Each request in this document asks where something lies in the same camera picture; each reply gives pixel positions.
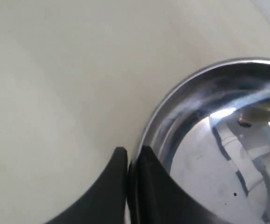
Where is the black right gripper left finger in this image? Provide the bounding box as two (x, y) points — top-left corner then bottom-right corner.
(48, 147), (128, 224)

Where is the ribbed stainless steel bowl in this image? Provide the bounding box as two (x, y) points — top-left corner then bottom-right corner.
(127, 57), (270, 224)

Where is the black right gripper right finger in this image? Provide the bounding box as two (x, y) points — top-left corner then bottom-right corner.
(128, 146), (262, 224)

